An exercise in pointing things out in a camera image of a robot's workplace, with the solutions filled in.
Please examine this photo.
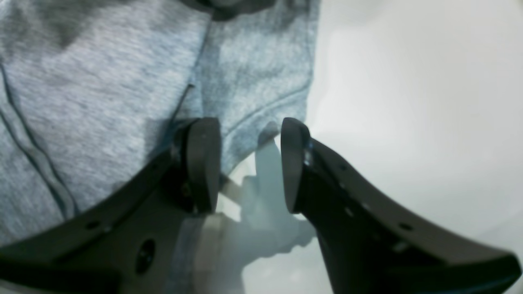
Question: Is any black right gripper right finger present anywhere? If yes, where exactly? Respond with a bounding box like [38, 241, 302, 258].
[281, 118, 522, 294]

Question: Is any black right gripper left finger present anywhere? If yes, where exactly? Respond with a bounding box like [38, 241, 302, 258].
[1, 118, 221, 294]

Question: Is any grey T-shirt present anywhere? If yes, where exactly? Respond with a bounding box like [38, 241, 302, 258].
[0, 0, 320, 245]

